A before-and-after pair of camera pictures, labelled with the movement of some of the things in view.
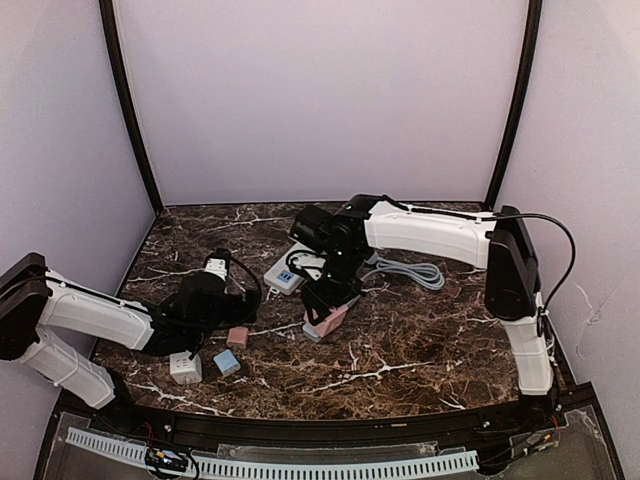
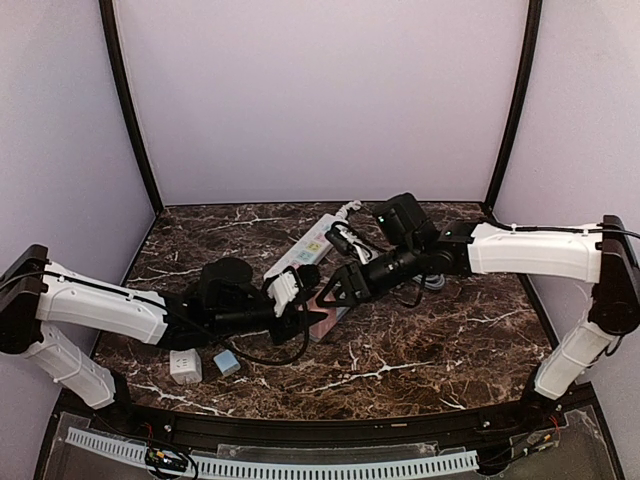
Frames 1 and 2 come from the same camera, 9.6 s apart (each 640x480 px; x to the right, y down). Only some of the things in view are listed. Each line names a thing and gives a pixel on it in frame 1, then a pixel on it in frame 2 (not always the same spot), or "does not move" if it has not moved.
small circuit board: x=166 y=459 does not move
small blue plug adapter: x=227 y=362 does not move
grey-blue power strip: x=310 y=332 -> x=340 y=311
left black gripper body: x=201 y=288 -> x=282 y=325
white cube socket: x=184 y=370 does not move
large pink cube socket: x=335 y=317 does not move
